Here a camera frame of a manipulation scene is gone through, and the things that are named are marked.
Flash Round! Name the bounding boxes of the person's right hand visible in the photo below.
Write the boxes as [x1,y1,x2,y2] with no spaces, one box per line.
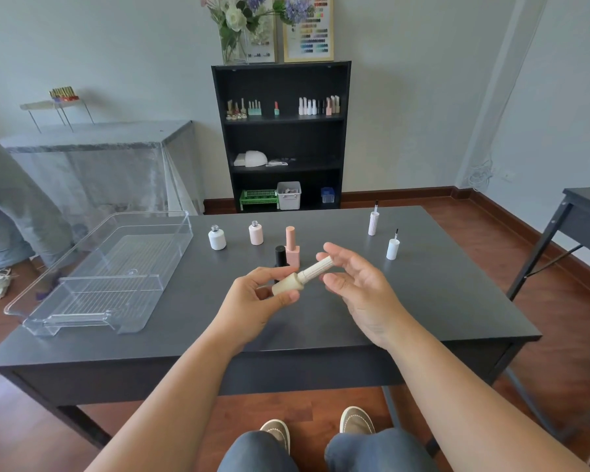
[316,242,415,351]

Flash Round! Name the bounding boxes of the person's left hand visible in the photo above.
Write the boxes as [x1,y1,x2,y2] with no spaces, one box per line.
[216,266,301,349]

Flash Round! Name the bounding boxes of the cream nail polish bottle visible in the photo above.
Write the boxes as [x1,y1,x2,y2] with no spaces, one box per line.
[271,255,334,297]

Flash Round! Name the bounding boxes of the person's right forearm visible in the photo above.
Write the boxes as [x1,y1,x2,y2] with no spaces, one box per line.
[374,317,590,472]

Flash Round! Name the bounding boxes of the person's left forearm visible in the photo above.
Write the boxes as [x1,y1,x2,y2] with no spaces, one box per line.
[85,314,249,472]

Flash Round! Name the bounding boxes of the tall pink nail polish bottle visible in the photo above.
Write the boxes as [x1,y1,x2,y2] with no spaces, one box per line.
[284,226,301,267]

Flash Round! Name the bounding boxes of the white storage bin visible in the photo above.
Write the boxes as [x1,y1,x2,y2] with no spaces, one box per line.
[276,181,302,211]

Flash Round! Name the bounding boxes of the green plastic basket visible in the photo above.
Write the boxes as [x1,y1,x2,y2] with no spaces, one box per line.
[239,189,280,212]

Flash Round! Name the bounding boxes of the black bookshelf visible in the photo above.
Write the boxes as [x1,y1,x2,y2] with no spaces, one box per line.
[211,61,352,213]

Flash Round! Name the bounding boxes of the white nail lamp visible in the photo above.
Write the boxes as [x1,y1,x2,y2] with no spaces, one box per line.
[233,150,268,169]

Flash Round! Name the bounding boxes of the person's left shoe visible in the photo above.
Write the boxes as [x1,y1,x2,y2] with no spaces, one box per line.
[259,419,291,456]

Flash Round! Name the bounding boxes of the person's shoe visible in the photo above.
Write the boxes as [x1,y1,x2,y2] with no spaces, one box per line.
[259,419,291,456]
[339,406,376,436]

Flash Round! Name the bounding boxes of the person's right shoe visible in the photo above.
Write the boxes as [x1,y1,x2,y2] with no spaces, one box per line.
[339,406,376,436]

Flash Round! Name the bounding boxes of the row of white pink bottles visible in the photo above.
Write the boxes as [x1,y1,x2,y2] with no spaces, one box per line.
[298,95,341,117]

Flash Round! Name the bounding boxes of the person's left leg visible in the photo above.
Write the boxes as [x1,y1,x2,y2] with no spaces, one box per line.
[217,430,292,472]

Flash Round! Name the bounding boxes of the person's leg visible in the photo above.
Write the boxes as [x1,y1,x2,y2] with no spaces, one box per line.
[324,427,439,472]
[217,430,292,472]

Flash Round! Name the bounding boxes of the row of gold green bottles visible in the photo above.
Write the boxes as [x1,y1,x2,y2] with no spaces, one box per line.
[226,98,263,120]

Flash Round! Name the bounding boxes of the clear plastic organizer tray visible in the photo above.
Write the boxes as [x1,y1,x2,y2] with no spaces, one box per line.
[3,210,194,338]

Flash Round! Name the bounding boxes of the person's right leg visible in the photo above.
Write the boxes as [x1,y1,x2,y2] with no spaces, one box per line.
[324,427,439,472]

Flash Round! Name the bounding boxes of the table under clear plastic cover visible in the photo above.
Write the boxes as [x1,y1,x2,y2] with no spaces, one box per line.
[0,120,206,232]

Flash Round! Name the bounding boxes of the framed nail sample board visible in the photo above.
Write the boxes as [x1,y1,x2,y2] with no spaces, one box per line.
[246,0,279,65]

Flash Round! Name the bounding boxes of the framed colour swatch chart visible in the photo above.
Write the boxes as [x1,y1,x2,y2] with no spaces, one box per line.
[282,0,335,63]

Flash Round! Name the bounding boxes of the black side table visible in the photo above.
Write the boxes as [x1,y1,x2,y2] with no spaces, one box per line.
[505,186,590,303]

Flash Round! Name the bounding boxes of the glass vase with flowers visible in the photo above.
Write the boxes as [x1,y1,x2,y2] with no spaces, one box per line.
[200,0,316,66]

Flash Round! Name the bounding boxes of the white hanging cables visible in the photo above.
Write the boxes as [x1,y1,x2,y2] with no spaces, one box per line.
[468,159,495,193]

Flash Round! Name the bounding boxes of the white wire display stand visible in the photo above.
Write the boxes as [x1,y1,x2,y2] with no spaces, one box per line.
[20,95,95,134]

